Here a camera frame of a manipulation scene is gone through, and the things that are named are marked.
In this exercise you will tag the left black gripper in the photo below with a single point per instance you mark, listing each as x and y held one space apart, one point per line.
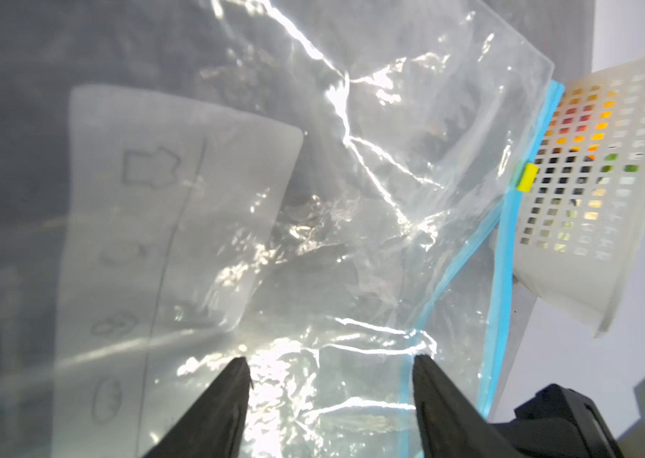
556 422

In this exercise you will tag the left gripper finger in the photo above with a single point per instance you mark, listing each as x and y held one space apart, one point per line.
208 418

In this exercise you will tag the white plastic perforated basket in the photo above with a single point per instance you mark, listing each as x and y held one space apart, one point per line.
580 223

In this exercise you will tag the clear zip top bag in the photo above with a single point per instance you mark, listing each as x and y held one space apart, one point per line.
326 189

